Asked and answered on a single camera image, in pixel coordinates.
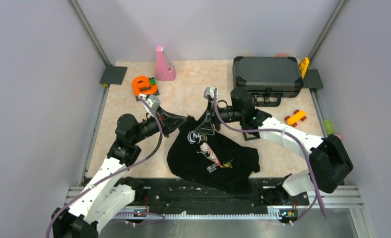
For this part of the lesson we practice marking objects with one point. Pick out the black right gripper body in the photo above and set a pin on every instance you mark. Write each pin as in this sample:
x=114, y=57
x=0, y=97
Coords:
x=213, y=118

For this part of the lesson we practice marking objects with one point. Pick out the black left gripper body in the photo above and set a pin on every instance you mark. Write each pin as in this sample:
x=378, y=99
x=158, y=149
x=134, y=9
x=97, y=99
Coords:
x=164, y=124

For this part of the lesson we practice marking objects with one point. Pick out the black printed t-shirt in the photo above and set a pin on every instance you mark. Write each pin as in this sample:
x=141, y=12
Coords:
x=212, y=160

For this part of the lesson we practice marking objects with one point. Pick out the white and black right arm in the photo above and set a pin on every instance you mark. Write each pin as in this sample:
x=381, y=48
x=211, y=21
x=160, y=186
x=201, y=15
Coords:
x=327, y=160

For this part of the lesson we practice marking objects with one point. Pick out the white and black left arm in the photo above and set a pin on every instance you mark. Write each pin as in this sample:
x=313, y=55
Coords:
x=102, y=199

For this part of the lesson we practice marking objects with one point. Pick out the pink wedge stand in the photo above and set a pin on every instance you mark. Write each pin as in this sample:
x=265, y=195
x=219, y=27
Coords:
x=164, y=68

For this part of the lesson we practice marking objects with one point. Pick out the black hard carrying case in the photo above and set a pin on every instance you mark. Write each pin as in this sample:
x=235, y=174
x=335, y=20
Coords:
x=267, y=79

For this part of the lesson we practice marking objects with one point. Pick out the dark grey baseplate left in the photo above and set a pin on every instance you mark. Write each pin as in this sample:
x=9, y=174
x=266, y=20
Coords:
x=113, y=75

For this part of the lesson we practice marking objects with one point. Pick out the dark grey baseplate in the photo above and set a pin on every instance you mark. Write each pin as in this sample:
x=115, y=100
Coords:
x=312, y=79
x=113, y=75

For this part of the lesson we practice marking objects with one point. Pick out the orange toy car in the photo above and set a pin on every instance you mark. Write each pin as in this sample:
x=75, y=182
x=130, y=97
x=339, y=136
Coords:
x=298, y=115

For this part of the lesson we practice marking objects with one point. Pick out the yellow toy piece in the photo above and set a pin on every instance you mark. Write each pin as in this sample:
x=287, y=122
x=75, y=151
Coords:
x=303, y=66

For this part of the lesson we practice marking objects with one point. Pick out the dark grey baseplate right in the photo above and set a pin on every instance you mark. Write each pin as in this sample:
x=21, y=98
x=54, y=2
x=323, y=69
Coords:
x=312, y=79

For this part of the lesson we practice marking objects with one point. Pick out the green toy block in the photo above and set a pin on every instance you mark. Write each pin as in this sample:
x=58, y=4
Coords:
x=328, y=127

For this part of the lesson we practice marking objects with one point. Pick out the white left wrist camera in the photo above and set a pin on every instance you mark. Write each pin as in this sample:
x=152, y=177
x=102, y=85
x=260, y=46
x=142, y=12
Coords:
x=151, y=102

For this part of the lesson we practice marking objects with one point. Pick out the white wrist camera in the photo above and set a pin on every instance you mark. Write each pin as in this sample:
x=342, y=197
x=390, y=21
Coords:
x=210, y=93
x=151, y=102

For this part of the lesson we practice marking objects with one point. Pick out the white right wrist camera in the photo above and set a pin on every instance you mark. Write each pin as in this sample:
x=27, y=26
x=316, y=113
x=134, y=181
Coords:
x=210, y=93

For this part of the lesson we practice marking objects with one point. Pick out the black square frame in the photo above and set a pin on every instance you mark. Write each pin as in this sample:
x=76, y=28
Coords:
x=249, y=136

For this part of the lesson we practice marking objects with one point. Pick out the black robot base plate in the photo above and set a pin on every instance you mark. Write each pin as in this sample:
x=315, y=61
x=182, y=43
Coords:
x=172, y=196

